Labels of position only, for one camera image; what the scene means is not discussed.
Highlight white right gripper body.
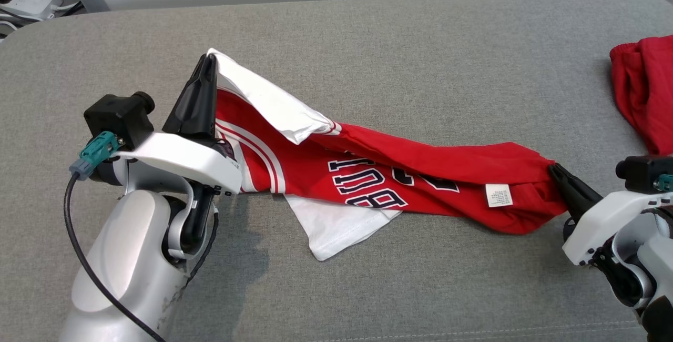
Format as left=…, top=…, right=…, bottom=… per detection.
left=562, top=190, right=673, bottom=267

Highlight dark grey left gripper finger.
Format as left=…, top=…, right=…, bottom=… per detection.
left=161, top=55, right=210, bottom=137
left=186, top=56, right=219, bottom=140

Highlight white silver left gripper body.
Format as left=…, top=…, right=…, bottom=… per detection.
left=84, top=132, right=244, bottom=195

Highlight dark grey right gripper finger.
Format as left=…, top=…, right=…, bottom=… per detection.
left=548, top=163, right=605, bottom=209
left=549, top=168, right=587, bottom=223

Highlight red shorts with white stripe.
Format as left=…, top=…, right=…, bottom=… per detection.
left=610, top=34, right=673, bottom=156

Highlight red jersey with white sleeves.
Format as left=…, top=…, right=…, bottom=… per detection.
left=207, top=47, right=571, bottom=262

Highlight black cable with teal connector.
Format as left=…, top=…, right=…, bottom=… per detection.
left=63, top=132, right=166, bottom=342

